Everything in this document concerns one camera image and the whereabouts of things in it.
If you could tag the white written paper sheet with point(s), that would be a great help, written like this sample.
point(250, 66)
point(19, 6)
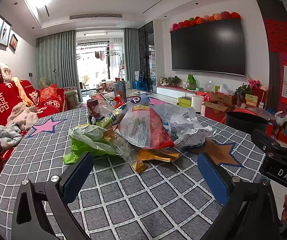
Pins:
point(183, 126)

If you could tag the grey checked star rug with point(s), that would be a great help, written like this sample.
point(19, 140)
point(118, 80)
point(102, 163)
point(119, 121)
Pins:
point(167, 201)

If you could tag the white cylindrical bin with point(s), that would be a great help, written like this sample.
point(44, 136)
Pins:
point(196, 102)

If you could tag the small red framed picture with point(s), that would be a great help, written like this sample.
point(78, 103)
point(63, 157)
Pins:
point(13, 42)

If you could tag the gold foil wrapper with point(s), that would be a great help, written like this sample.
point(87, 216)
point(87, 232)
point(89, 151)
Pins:
point(166, 155)

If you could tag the red white snack bag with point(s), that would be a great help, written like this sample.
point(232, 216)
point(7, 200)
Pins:
point(143, 127)

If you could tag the grey green left curtain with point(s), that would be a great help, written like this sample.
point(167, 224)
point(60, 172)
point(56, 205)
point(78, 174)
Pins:
point(56, 60)

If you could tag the red embroidered cushion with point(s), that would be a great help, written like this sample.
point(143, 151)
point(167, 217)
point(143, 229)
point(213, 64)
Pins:
point(48, 92)

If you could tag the grey green curtain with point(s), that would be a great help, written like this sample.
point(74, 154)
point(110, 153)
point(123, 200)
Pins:
point(56, 60)
point(132, 53)

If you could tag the colourful paper lantern garland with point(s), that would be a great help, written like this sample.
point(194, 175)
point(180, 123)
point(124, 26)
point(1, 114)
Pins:
point(224, 15)

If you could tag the framed double wall picture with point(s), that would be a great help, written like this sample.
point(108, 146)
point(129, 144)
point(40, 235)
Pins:
point(5, 29)

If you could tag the large wall television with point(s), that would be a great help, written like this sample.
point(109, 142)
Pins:
point(213, 47)

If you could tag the pink fleece blanket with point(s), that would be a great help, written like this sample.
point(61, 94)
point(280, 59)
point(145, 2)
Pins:
point(22, 116)

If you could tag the red cardboard gift box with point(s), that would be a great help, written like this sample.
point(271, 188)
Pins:
point(218, 104)

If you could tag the red drink can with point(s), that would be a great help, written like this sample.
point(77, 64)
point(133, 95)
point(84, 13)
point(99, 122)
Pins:
point(93, 116)

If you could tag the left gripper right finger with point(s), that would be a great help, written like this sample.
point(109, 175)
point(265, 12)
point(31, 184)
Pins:
point(249, 209)

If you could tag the black trash bin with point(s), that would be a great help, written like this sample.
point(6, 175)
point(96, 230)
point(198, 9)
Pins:
point(245, 122)

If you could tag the grey green right curtain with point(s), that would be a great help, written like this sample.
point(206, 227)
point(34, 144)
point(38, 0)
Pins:
point(132, 53)

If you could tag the green plastic bag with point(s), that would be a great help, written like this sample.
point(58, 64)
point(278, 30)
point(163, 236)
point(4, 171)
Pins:
point(88, 138)

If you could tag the tall blue white can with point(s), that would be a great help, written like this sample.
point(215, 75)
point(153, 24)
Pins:
point(119, 88)

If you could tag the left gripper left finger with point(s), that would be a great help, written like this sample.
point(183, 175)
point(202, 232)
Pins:
point(29, 220)

